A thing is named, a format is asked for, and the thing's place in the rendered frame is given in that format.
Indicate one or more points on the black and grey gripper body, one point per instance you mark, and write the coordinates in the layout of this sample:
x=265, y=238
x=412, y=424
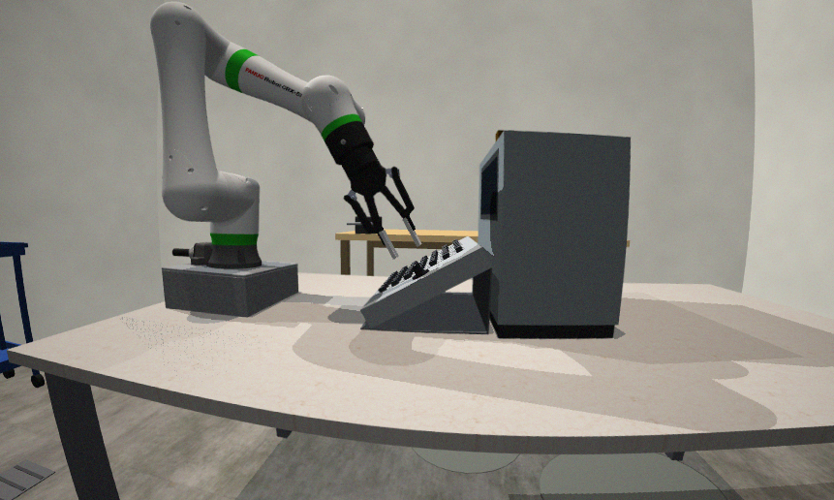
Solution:
x=360, y=166

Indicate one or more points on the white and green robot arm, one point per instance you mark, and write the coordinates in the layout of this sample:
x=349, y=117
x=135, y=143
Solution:
x=192, y=187

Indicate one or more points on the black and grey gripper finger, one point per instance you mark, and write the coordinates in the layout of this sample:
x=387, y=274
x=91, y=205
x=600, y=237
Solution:
x=405, y=213
x=378, y=228

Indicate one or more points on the dark grey control console with keypad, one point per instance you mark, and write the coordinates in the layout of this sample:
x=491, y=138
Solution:
x=553, y=222

